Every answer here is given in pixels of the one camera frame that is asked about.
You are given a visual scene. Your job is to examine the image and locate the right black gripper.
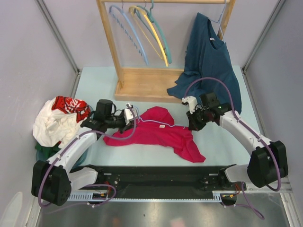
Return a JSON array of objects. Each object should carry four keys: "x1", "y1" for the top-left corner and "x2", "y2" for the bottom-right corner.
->
[{"x1": 187, "y1": 106, "x2": 209, "y2": 131}]

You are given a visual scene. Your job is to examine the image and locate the thin blue hanger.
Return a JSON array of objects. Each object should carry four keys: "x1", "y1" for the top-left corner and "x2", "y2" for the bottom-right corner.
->
[{"x1": 132, "y1": 105, "x2": 186, "y2": 129}]

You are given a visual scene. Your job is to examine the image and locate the pink t shirt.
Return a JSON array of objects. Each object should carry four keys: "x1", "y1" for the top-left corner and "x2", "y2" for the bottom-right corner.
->
[{"x1": 103, "y1": 106, "x2": 206, "y2": 163}]

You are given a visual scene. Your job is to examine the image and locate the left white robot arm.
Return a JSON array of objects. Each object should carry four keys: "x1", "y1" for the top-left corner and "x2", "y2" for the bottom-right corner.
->
[{"x1": 31, "y1": 99, "x2": 138, "y2": 208}]

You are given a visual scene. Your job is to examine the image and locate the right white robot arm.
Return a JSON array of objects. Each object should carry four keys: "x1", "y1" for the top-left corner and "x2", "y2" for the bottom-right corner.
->
[{"x1": 182, "y1": 93, "x2": 288, "y2": 190}]

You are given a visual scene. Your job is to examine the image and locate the dark blue t shirt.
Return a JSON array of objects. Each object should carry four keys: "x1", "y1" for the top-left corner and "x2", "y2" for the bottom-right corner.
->
[{"x1": 167, "y1": 13, "x2": 242, "y2": 113}]

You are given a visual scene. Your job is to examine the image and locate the white and red shirt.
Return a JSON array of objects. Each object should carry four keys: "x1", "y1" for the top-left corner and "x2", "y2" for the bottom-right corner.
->
[{"x1": 33, "y1": 96, "x2": 91, "y2": 148}]

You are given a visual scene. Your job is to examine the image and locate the teal hanger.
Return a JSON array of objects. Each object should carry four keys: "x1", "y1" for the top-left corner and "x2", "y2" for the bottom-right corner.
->
[{"x1": 136, "y1": 0, "x2": 172, "y2": 64}]

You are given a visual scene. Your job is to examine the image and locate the light blue notched hanger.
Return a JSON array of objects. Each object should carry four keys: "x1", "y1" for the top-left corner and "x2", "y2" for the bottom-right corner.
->
[{"x1": 108, "y1": 4, "x2": 149, "y2": 65}]

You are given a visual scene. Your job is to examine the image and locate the yellow hanger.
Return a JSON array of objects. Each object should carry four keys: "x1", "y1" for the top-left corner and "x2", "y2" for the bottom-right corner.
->
[{"x1": 128, "y1": 6, "x2": 169, "y2": 67}]

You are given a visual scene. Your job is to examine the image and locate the wooden clothes rack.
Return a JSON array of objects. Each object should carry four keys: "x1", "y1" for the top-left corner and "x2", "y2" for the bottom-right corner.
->
[{"x1": 96, "y1": 0, "x2": 235, "y2": 103}]

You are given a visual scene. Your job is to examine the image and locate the green garment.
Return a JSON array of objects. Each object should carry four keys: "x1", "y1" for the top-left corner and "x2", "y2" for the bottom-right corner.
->
[{"x1": 35, "y1": 141, "x2": 61, "y2": 159}]

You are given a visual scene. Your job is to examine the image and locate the teal laundry basket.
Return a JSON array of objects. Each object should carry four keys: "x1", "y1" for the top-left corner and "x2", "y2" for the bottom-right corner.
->
[{"x1": 33, "y1": 102, "x2": 84, "y2": 161}]

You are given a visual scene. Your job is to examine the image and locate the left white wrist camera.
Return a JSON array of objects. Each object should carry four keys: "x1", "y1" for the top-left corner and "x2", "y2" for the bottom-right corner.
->
[{"x1": 123, "y1": 103, "x2": 139, "y2": 125}]

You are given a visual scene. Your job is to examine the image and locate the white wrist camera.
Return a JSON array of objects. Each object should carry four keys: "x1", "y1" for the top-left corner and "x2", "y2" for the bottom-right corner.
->
[
  {"x1": 181, "y1": 96, "x2": 198, "y2": 114},
  {"x1": 123, "y1": 103, "x2": 139, "y2": 125}
]

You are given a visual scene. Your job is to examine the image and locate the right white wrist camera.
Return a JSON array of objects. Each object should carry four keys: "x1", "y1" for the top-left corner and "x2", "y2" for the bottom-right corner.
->
[{"x1": 181, "y1": 96, "x2": 198, "y2": 114}]

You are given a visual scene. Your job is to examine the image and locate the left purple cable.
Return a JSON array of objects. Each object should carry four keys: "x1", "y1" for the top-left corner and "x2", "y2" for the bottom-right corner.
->
[{"x1": 37, "y1": 104, "x2": 139, "y2": 209}]

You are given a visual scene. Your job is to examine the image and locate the purple cable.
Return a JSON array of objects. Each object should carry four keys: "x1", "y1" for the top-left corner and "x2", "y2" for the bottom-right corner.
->
[
  {"x1": 37, "y1": 104, "x2": 139, "y2": 209},
  {"x1": 183, "y1": 77, "x2": 284, "y2": 220}
]

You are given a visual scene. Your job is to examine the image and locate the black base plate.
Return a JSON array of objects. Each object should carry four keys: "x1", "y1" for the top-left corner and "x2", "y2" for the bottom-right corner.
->
[{"x1": 92, "y1": 166, "x2": 242, "y2": 195}]

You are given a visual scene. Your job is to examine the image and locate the white slotted cable duct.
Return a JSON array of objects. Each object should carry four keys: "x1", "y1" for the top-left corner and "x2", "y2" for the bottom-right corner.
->
[{"x1": 67, "y1": 190, "x2": 222, "y2": 202}]

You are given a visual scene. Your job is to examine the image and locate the light blue wire hanger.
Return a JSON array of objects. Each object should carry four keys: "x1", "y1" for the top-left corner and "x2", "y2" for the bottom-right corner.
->
[{"x1": 210, "y1": 0, "x2": 229, "y2": 43}]

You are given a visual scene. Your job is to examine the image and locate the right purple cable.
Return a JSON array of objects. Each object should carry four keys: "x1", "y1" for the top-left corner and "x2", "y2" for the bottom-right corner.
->
[{"x1": 183, "y1": 77, "x2": 284, "y2": 220}]

